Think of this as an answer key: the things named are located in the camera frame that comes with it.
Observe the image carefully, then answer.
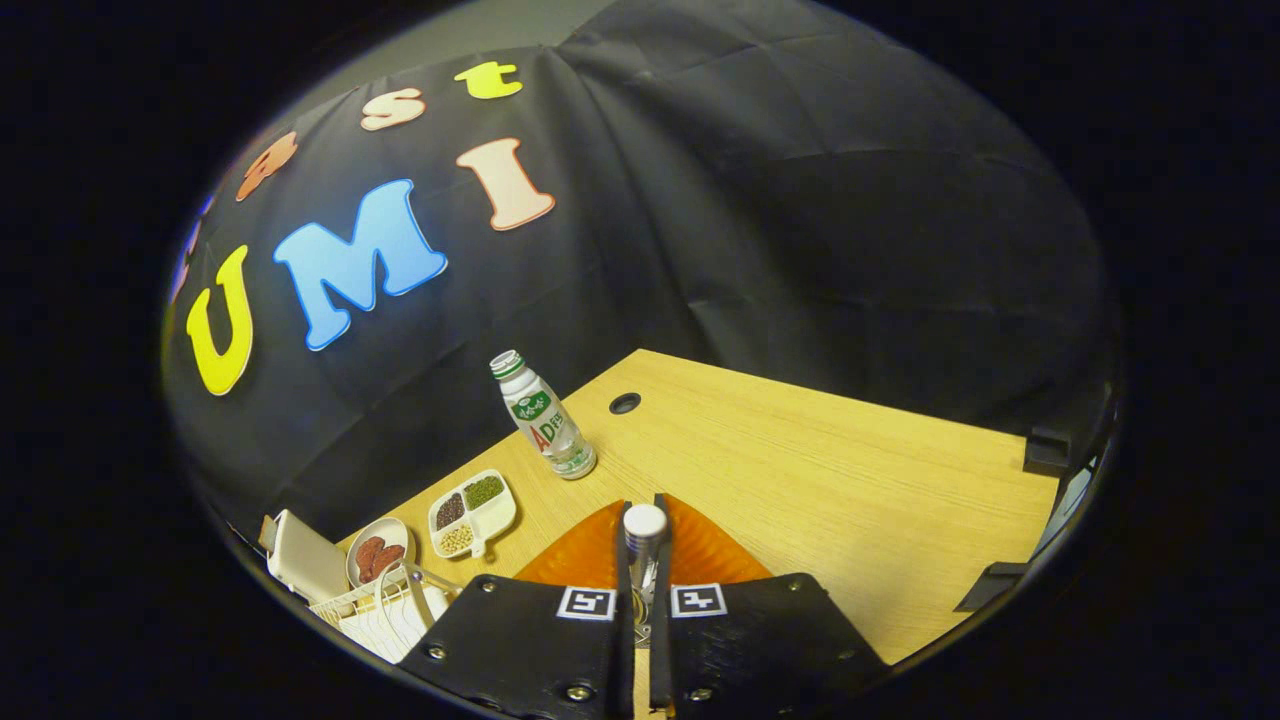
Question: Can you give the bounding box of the white drink bottle green label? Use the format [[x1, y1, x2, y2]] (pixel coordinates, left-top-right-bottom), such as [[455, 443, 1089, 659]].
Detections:
[[489, 350, 598, 481]]

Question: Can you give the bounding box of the white dish rack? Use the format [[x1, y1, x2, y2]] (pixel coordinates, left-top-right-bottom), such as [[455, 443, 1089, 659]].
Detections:
[[308, 562, 463, 665]]

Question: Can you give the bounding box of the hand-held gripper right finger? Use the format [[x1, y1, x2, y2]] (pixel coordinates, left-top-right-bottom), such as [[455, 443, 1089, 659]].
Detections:
[[650, 492, 889, 716]]

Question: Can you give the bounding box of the round dish with red food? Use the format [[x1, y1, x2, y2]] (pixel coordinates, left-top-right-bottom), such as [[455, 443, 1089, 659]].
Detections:
[[345, 517, 417, 591]]

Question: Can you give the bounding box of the black table edge bracket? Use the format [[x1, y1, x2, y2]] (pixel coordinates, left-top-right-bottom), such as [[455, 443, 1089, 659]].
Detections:
[[954, 561, 1033, 614], [1023, 427, 1072, 478]]

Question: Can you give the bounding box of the white box container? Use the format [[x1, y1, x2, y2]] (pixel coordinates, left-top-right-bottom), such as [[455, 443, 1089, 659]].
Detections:
[[262, 510, 348, 603]]

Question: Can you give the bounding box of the white divided tray with beans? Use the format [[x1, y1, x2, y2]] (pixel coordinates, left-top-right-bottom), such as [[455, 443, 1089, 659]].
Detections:
[[428, 469, 519, 560]]

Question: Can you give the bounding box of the black backdrop cloth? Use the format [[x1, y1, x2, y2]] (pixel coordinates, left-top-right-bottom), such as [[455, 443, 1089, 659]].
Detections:
[[160, 0, 1121, 541]]

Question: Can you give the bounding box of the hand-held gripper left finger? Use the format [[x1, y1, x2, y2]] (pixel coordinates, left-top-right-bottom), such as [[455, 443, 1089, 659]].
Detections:
[[398, 498, 637, 720]]

